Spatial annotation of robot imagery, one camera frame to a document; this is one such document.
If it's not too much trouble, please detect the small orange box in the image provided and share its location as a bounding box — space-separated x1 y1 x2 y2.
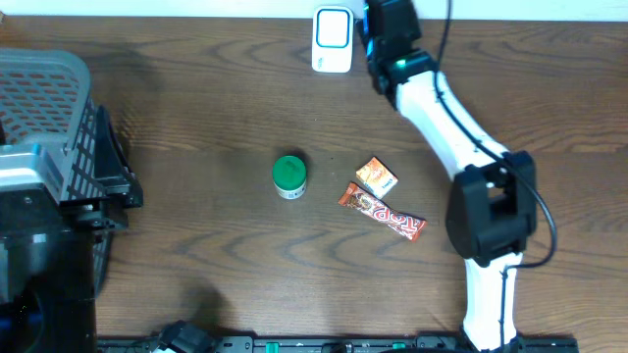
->
356 157 398 199

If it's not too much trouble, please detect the red chocolate bar wrapper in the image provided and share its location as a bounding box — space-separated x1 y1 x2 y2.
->
339 182 427 241

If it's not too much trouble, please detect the green lid jar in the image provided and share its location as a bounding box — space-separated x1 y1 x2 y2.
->
272 155 307 200

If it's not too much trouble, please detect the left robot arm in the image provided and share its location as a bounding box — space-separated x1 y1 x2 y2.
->
1 106 143 352

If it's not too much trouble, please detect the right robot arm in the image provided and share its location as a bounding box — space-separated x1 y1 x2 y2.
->
356 0 537 352

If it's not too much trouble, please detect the white barcode scanner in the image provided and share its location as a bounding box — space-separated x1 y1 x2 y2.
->
311 6 354 74

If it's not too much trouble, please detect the grey plastic mesh basket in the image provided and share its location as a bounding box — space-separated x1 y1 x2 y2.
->
1 48 112 300

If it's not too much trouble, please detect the black mounting rail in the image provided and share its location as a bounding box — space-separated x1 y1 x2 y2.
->
96 321 580 353

